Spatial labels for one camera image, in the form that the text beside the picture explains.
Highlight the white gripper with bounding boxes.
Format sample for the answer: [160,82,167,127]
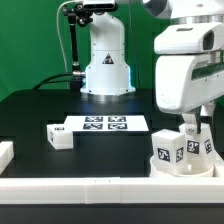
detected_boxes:
[154,22,224,135]

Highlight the white round stool seat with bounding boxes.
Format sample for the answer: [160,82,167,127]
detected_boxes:
[150,157,214,178]

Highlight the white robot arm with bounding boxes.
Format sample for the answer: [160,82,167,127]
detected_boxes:
[83,0,224,132]

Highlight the white U-shaped fence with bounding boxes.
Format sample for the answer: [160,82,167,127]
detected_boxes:
[0,141,224,204]

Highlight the white marker base plate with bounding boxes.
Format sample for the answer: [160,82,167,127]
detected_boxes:
[64,115,149,132]

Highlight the camera on mount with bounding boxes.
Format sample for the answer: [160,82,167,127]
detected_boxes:
[83,0,116,10]

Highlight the black cables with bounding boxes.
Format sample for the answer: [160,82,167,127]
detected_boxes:
[32,72,78,90]

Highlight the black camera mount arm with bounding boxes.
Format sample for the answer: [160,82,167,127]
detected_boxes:
[63,3,93,91]

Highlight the white cable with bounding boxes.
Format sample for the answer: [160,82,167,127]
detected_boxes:
[55,0,78,73]

